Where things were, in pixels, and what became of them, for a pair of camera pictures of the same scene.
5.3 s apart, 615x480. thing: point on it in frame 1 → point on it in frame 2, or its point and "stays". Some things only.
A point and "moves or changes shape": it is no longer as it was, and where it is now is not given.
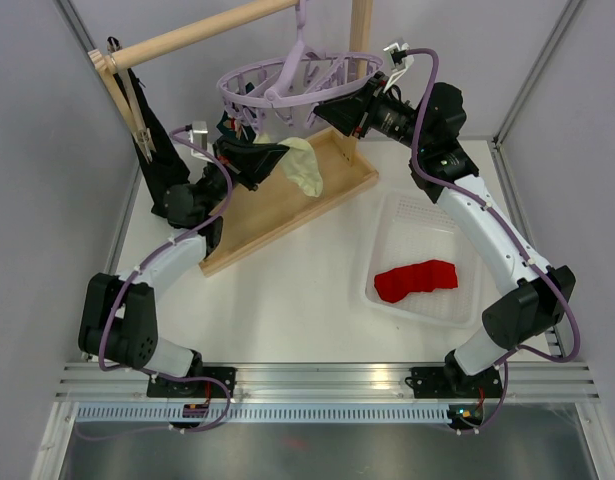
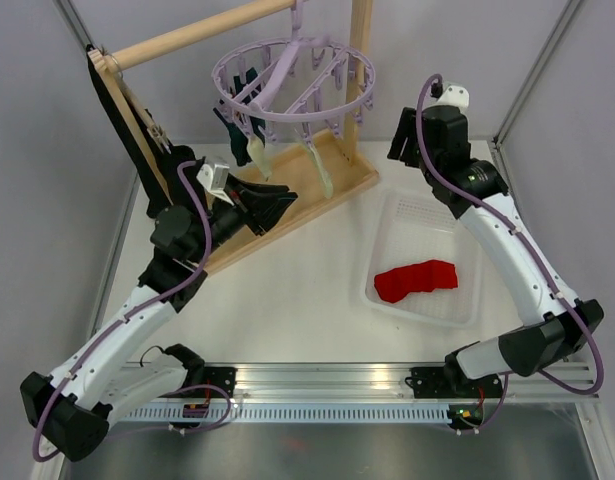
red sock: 395,284 stays
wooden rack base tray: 281,202 stays
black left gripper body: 246,172 → 231,219
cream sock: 301,164 → 328,184
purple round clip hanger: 293,85 moves or changes shape
